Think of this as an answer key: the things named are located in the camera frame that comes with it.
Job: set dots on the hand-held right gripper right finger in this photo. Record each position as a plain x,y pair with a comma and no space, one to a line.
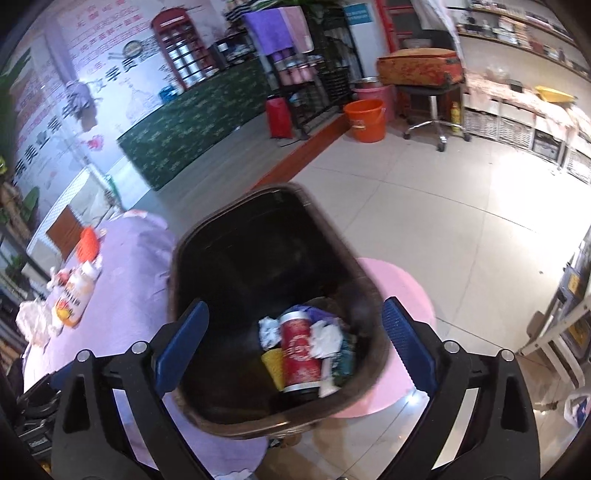
408,346

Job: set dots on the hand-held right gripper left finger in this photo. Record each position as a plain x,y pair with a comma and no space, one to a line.
182,344

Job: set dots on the green drink carton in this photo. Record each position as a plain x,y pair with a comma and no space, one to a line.
346,360

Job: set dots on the white plastic tube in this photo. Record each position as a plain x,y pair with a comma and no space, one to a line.
328,381

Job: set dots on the white paper napkin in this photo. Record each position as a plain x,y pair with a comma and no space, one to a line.
270,332

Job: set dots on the purple foil packet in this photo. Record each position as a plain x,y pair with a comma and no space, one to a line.
323,316

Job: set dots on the yellow knitted coaster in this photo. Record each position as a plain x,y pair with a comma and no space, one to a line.
272,367

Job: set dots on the white plastic wrapper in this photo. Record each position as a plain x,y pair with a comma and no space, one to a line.
92,270
32,318

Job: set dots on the black trash bin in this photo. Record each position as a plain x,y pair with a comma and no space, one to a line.
249,258

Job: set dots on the red cup with black lid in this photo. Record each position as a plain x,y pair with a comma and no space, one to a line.
300,350

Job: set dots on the white plastic bottle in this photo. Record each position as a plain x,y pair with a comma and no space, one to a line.
74,300

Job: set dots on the orange mesh net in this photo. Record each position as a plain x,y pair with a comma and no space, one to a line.
87,244

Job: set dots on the pink round stool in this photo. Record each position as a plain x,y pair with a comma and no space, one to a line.
397,295

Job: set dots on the purple floral tablecloth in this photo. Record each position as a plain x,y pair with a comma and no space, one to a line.
129,277

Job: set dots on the orange cushion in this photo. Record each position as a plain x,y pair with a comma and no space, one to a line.
64,230

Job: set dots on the white wicker sofa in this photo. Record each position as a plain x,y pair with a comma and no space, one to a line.
87,194

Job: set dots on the green patterned counter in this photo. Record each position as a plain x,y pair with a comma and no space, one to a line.
194,120

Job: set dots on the orange bucket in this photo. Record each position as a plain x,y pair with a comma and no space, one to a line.
364,122

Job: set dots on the yellow bottle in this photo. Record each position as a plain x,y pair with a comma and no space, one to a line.
455,117

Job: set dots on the red canister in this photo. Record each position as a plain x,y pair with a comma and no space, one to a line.
278,117

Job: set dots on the low cabinet with baskets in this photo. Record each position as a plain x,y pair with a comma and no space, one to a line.
517,124

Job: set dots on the blue bag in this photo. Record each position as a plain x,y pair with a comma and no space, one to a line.
167,94

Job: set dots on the pink basin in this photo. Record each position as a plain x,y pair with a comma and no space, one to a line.
376,93

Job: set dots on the chrome swivel stool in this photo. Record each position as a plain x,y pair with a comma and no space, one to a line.
431,92

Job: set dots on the hanging purple cloth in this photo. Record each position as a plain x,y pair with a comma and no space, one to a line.
78,101

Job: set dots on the metal basin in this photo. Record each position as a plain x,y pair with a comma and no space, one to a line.
367,83

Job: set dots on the black metal rack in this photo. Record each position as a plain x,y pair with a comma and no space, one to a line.
332,83

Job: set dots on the wooden box on stool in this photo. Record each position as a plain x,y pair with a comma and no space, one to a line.
415,67

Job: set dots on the yellow basin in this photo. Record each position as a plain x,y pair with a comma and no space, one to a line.
556,94

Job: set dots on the purple towel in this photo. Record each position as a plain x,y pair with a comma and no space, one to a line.
268,32

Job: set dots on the red ladder shelf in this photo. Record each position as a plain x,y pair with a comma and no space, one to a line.
381,23

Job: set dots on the red telephone booth cabinet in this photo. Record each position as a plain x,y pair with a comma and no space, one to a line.
173,17

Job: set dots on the pink towel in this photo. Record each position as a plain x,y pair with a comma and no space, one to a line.
298,27

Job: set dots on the white metal frame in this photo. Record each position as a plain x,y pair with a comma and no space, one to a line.
549,332

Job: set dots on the large wall poster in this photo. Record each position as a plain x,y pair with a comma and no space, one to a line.
120,69

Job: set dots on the wall shelf with products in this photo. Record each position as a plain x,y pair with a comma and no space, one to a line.
521,34

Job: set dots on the blue wall sign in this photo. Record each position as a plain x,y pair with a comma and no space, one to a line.
358,13

